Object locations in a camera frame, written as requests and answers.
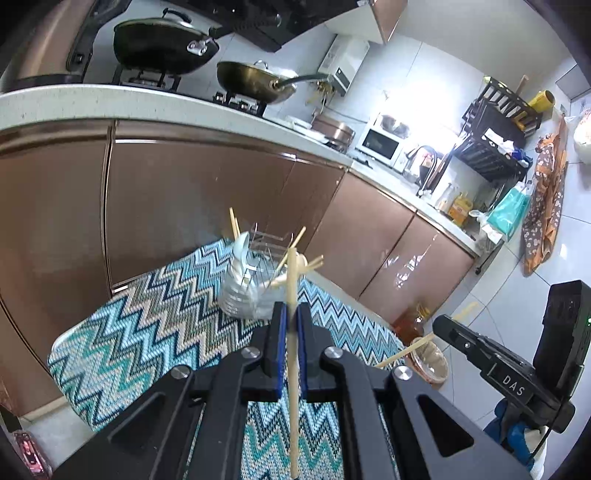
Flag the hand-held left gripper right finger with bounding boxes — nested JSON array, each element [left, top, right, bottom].
[[295, 302, 532, 480]]

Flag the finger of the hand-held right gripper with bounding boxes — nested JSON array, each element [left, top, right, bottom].
[[432, 314, 498, 376]]

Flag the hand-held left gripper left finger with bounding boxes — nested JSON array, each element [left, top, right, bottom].
[[53, 301, 289, 480]]

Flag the wire cutlery holder basket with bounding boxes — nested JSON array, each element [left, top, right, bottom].
[[216, 230, 297, 322]]

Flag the person's right hand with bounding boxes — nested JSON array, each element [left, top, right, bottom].
[[482, 399, 549, 468]]

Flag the small trash bin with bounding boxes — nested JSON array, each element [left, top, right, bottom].
[[408, 339, 450, 384]]

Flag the amber oil bottle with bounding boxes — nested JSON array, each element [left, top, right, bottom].
[[392, 302, 433, 341]]

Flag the white ceramic spoon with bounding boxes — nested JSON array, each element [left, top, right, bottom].
[[232, 233, 253, 280]]

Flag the zigzag patterned mat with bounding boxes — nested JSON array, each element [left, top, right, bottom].
[[46, 237, 408, 480]]

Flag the yellow detergent bottle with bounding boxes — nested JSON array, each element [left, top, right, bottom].
[[450, 192, 470, 227]]

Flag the teal plastic bag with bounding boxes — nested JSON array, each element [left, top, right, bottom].
[[486, 182, 532, 243]]

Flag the floral brown apron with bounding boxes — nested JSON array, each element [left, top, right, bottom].
[[521, 115, 570, 278]]

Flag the white spray bottle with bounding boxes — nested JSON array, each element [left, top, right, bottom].
[[433, 182, 456, 213]]

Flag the bronze base cabinets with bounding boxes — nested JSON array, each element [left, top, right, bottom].
[[0, 117, 477, 416]]

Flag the black dish rack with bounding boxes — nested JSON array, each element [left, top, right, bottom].
[[454, 76, 544, 186]]

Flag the white plastic bag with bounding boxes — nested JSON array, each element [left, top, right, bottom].
[[572, 108, 591, 165]]

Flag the white microwave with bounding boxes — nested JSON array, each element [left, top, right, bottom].
[[355, 125, 402, 168]]

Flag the bronze rice cooker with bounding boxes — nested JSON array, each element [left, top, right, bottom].
[[310, 113, 356, 153]]

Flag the white plate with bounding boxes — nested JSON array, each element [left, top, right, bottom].
[[285, 115, 325, 140]]

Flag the steel bowl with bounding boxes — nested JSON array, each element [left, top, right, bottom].
[[379, 114, 411, 138]]

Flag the yellow roll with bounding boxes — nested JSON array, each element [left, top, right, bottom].
[[526, 89, 556, 110]]

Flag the bronze wok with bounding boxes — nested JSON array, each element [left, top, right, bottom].
[[215, 59, 329, 106]]

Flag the pink plastic item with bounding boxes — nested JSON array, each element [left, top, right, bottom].
[[13, 428, 48, 477]]

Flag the glass wok lid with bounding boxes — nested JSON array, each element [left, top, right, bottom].
[[240, 59, 299, 80]]

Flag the white water heater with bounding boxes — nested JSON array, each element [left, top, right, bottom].
[[317, 34, 370, 96]]

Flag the black gas stove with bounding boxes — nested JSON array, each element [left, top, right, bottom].
[[110, 64, 269, 119]]

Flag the black wok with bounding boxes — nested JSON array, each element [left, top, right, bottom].
[[113, 8, 221, 77]]

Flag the black range hood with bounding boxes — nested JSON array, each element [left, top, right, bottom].
[[198, 0, 366, 53]]

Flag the bronze upper cabinet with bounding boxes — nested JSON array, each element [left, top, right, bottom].
[[371, 0, 410, 46]]

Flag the black wok lid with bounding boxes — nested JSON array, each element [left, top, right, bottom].
[[115, 8, 209, 37]]

